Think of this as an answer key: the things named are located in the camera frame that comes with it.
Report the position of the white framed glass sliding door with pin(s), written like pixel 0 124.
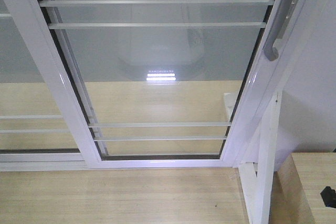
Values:
pixel 73 42

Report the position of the grey metal door handle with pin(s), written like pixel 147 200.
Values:
pixel 270 52

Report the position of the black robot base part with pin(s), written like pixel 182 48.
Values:
pixel 329 197

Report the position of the aluminium door floor track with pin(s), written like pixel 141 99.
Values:
pixel 42 162

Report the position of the fixed glass door panel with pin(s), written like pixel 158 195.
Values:
pixel 30 119

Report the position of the light wooden floor platform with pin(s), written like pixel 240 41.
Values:
pixel 201 195

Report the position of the rear white support brace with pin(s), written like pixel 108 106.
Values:
pixel 229 103

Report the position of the white diagonal support brace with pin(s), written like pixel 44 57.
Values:
pixel 256 178

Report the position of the light wooden box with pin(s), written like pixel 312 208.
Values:
pixel 296 193

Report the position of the white door frame post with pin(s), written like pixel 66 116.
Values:
pixel 303 81

